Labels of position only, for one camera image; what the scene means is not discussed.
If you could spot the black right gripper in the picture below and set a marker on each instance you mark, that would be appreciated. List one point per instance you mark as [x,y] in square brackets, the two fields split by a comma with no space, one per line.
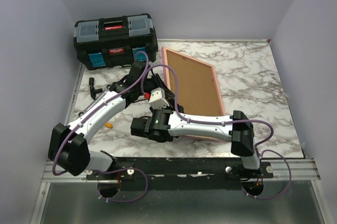
[176,107]

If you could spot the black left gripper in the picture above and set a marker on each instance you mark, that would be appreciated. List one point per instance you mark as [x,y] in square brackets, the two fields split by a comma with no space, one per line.
[157,80]

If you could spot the pink picture frame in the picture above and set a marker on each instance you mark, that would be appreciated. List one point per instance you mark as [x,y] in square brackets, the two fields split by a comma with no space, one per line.
[199,92]

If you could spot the yellow handled screwdriver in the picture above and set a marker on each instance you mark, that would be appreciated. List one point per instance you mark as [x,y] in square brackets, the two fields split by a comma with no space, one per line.
[108,125]

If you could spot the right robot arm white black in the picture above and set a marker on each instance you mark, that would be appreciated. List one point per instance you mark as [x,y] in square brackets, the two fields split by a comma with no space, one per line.
[165,124]

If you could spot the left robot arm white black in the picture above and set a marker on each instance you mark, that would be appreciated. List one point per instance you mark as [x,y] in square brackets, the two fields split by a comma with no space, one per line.
[68,148]

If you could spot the black plastic toolbox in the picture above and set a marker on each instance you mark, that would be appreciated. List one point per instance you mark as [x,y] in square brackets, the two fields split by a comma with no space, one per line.
[110,42]

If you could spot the silver ratchet wrench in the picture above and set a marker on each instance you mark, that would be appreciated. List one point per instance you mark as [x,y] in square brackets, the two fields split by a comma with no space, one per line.
[83,111]

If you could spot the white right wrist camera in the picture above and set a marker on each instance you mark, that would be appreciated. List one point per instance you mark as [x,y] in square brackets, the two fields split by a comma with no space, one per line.
[157,99]

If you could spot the black T-handle tool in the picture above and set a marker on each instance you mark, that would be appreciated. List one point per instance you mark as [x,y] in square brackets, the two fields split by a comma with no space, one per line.
[93,90]

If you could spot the black mounting base plate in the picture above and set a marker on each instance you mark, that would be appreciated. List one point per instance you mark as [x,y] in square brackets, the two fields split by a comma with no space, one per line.
[133,174]

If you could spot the aluminium rail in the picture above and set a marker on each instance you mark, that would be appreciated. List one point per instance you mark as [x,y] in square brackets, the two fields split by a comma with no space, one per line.
[301,169]

